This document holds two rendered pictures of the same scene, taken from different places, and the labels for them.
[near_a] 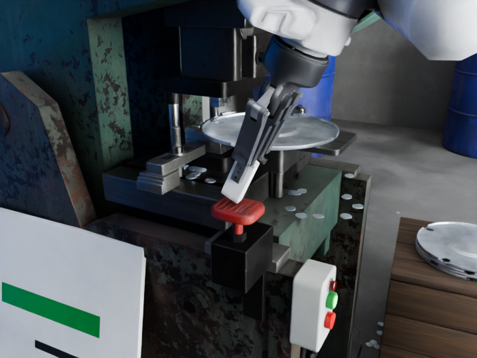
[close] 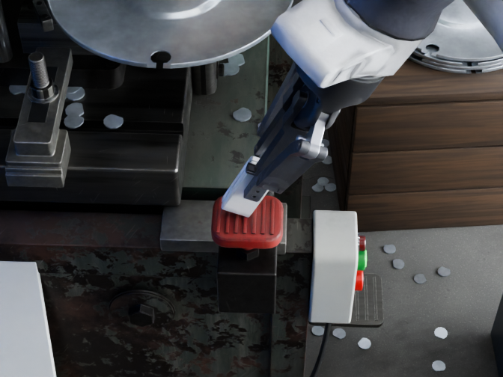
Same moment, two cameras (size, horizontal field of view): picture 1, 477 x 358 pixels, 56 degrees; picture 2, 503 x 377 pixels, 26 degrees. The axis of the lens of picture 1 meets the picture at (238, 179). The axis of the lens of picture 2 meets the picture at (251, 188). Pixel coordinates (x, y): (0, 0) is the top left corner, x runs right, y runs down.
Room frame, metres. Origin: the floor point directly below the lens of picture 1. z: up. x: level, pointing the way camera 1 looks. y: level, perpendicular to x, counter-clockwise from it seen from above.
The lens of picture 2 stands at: (-0.02, 0.30, 1.59)
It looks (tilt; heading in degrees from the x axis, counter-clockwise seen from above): 49 degrees down; 334
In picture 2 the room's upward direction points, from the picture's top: straight up
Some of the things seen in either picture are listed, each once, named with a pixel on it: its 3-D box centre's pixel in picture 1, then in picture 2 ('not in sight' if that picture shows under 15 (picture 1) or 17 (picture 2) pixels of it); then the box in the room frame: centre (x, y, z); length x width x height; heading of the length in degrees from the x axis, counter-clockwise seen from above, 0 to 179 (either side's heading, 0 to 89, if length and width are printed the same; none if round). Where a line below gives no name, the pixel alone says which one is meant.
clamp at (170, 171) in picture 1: (174, 153); (41, 97); (0.84, 0.13, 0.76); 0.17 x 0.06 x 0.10; 151
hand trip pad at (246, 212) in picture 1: (237, 227); (247, 239); (0.59, 0.00, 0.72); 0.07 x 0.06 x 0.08; 61
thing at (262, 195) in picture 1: (218, 166); (73, 49); (0.99, 0.05, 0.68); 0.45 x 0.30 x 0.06; 151
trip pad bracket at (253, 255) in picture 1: (243, 281); (248, 286); (0.60, -0.01, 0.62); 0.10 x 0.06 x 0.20; 151
